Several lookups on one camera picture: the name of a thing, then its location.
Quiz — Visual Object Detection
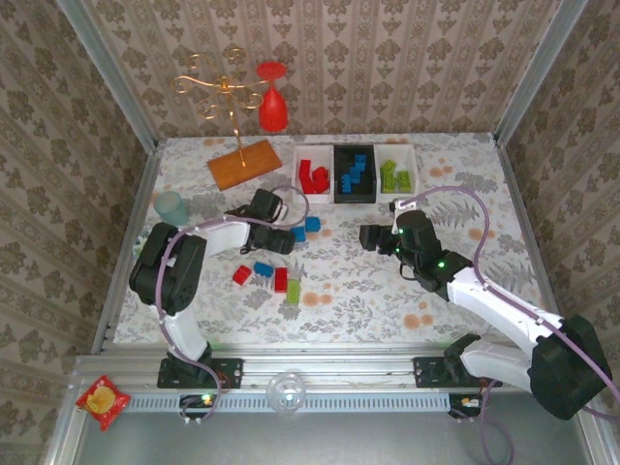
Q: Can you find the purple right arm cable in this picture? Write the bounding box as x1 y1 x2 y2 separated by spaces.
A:
409 185 620 423

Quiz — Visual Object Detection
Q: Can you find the frosted teal plastic cup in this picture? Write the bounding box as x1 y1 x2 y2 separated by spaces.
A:
153 190 191 227

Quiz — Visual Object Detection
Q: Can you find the gold wire glass rack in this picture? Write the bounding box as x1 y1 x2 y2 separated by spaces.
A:
170 47 265 169

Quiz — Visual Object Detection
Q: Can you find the black plastic container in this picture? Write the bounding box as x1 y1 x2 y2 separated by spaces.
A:
332 143 380 204

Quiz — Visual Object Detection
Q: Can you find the red plastic wine glass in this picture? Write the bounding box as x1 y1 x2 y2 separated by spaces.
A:
255 61 288 134

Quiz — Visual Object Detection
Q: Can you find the white container with red legos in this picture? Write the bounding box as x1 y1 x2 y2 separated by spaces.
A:
292 143 336 202

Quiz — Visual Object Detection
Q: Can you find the clear round dome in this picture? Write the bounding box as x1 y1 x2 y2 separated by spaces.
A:
265 371 308 416

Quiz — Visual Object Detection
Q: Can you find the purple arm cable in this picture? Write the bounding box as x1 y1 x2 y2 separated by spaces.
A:
409 185 620 423
155 184 312 426

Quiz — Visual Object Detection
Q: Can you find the aluminium front rail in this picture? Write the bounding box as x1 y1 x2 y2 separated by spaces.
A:
71 352 490 394

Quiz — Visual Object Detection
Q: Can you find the grey slotted cable duct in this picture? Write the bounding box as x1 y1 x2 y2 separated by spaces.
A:
126 391 452 414

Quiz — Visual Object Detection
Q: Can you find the purple floor cable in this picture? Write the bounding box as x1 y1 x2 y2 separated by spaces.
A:
478 381 515 465

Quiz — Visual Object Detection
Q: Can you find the aluminium side rail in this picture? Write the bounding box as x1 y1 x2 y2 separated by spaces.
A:
90 147 165 356
492 135 561 316

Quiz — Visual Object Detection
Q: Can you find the wooden rack base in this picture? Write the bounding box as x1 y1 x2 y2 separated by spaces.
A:
207 139 284 192

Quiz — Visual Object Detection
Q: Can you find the red snack packet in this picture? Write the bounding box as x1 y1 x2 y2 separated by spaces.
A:
75 374 133 433

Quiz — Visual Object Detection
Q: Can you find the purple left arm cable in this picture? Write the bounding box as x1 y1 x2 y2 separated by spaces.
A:
155 184 312 426

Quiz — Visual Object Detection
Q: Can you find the white container with green legos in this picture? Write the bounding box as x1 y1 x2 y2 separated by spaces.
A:
374 143 419 196

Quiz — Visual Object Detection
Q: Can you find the aluminium frame post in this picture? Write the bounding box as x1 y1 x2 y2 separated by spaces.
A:
54 0 162 155
492 0 591 146

